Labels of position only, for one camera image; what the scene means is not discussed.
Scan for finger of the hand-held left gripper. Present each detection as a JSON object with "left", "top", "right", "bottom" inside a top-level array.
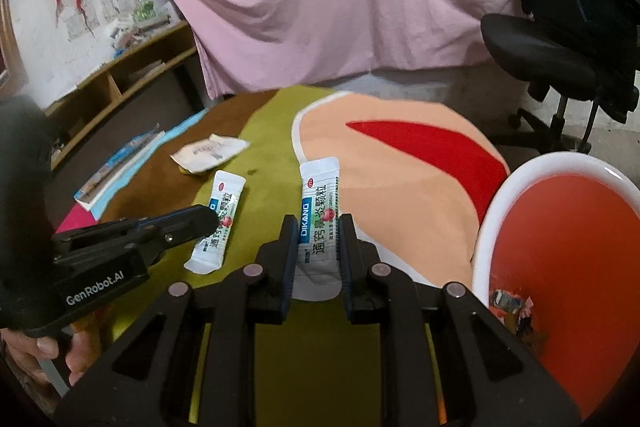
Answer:
[{"left": 52, "top": 204, "right": 222, "bottom": 265}]

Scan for dark blue crumpled wrapper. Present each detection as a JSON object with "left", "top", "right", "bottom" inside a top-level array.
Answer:
[{"left": 490, "top": 289, "right": 524, "bottom": 316}]

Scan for pile of papers and bags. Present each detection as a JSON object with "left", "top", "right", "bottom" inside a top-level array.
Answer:
[{"left": 107, "top": 9, "right": 184, "bottom": 51}]

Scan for white blue medicine sachet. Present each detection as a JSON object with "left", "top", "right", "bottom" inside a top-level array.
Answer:
[
  {"left": 183, "top": 170, "right": 246, "bottom": 276},
  {"left": 292, "top": 155, "right": 344, "bottom": 303}
]

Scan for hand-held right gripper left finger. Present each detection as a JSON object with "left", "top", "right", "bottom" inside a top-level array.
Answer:
[{"left": 52, "top": 214, "right": 301, "bottom": 427}]

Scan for small torn wrapper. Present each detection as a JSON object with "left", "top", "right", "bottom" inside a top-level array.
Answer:
[{"left": 515, "top": 298, "right": 537, "bottom": 339}]

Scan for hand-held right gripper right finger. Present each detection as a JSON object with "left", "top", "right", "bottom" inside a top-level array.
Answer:
[{"left": 337, "top": 213, "right": 583, "bottom": 427}]

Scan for flat papers in shelf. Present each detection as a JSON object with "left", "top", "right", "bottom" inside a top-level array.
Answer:
[{"left": 127, "top": 59, "right": 167, "bottom": 81}]

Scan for wooden wall shelf unit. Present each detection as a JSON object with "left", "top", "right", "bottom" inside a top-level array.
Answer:
[{"left": 45, "top": 19, "right": 202, "bottom": 168}]

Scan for multicoloured printed tablecloth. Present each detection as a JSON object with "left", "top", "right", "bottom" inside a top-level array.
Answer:
[{"left": 55, "top": 84, "right": 512, "bottom": 427}]

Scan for person's left hand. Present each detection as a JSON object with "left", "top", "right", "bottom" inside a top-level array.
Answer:
[{"left": 0, "top": 324, "right": 102, "bottom": 389}]

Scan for red plastic bin white rim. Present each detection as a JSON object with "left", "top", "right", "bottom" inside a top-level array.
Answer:
[{"left": 470, "top": 152, "right": 640, "bottom": 427}]

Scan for blue illustrated book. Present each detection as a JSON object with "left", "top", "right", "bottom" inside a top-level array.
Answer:
[{"left": 74, "top": 129, "right": 166, "bottom": 210}]

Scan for black office chair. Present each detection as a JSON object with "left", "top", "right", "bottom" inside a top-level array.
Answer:
[{"left": 480, "top": 0, "right": 640, "bottom": 154}]

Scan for white wall paper sheets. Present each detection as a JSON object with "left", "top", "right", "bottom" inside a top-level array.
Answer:
[{"left": 64, "top": 0, "right": 132, "bottom": 41}]

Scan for crumpled white wrapper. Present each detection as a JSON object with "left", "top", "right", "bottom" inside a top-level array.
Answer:
[{"left": 169, "top": 133, "right": 251, "bottom": 174}]

